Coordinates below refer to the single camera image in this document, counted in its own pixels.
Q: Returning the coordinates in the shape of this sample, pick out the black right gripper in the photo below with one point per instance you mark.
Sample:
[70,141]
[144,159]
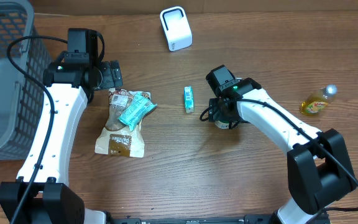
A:
[219,114]

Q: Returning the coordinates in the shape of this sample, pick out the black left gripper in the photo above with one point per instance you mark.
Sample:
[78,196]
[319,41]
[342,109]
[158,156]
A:
[109,78]

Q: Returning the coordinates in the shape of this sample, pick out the green lid jar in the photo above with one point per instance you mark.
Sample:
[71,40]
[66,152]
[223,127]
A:
[222,125]

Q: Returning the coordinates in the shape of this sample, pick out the small teal white box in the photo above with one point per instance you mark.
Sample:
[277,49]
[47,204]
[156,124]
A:
[188,99]

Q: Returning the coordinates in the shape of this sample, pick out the teal snack packet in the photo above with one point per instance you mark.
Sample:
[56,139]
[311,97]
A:
[139,107]

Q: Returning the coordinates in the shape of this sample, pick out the beige brown snack bag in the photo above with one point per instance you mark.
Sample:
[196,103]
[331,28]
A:
[116,139]

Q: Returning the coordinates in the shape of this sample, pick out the yellow liquid bottle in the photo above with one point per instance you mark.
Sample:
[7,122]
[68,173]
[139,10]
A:
[318,100]

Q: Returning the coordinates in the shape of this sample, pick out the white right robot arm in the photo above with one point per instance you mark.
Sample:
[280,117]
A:
[318,164]

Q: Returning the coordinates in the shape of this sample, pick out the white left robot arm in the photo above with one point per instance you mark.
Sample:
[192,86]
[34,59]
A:
[40,193]

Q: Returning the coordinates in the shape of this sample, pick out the white barcode scanner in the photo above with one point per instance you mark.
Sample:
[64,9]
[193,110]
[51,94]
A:
[176,28]

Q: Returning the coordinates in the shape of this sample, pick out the grey plastic mesh basket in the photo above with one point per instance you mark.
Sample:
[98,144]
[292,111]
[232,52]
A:
[21,101]

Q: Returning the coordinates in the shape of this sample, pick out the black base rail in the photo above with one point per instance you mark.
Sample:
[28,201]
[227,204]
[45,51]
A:
[191,221]

